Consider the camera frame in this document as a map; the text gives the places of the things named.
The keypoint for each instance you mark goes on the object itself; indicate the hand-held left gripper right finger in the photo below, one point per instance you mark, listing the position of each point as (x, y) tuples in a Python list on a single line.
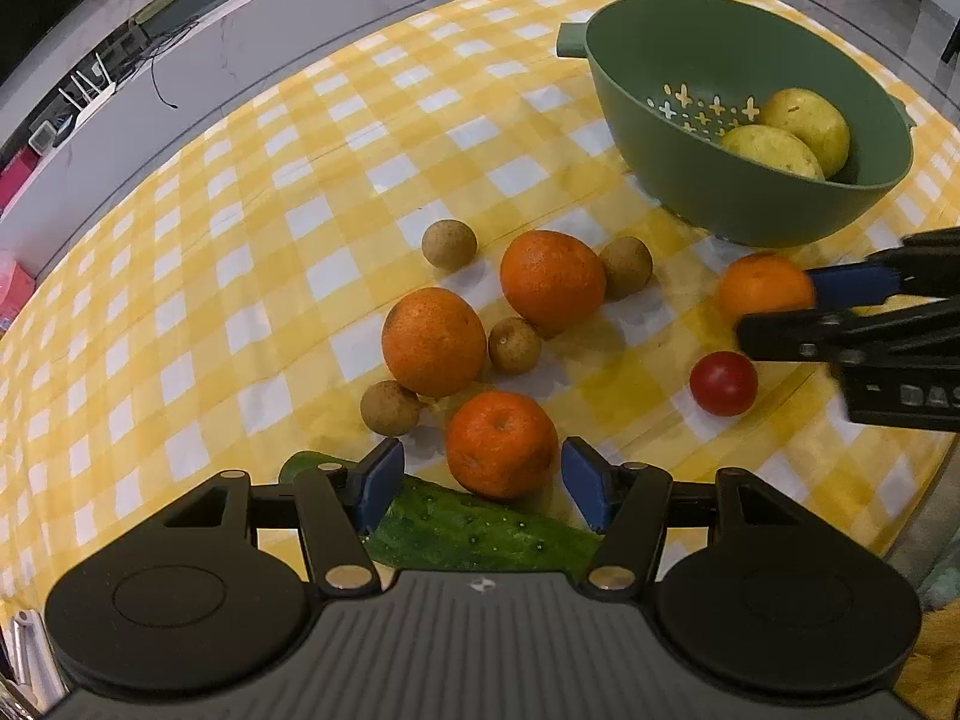
[(581, 476)]

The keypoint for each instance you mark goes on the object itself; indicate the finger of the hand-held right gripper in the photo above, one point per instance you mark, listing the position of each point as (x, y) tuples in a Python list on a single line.
[(795, 337), (855, 285)]

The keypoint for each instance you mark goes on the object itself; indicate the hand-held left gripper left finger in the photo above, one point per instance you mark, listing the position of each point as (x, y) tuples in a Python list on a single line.
[(382, 476)]

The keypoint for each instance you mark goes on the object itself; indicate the small tangerine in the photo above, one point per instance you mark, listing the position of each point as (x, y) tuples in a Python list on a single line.
[(757, 286), (501, 444)]

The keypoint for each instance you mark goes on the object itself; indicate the brown longan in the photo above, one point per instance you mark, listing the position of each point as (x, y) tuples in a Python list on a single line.
[(628, 266), (390, 407), (514, 345), (448, 243)]

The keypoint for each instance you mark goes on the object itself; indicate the red cherry tomato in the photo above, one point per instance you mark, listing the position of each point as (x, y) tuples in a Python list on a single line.
[(724, 382)]

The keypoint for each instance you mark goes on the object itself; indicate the green cucumber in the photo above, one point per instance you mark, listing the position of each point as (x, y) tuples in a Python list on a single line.
[(465, 532)]

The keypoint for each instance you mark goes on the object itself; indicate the large orange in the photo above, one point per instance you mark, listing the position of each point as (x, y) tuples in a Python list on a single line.
[(553, 281), (433, 341)]

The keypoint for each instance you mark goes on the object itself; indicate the green colander bowl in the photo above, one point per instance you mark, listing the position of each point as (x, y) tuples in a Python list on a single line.
[(637, 52)]

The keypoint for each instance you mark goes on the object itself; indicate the yellow checkered tablecloth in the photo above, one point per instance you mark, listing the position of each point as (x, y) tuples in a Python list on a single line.
[(300, 202)]

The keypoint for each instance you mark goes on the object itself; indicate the pink storage box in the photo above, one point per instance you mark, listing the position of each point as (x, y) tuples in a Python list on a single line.
[(11, 289)]

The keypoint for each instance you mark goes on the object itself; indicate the white marble television cabinet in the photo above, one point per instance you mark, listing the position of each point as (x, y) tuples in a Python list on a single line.
[(225, 52)]

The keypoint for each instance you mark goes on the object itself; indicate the magenta box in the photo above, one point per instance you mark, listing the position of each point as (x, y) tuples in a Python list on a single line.
[(16, 178)]

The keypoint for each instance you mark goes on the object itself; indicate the white router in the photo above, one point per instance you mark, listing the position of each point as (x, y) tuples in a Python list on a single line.
[(90, 97)]

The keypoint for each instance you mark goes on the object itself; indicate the small white clock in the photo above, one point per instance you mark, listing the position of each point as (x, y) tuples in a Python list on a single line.
[(41, 139)]

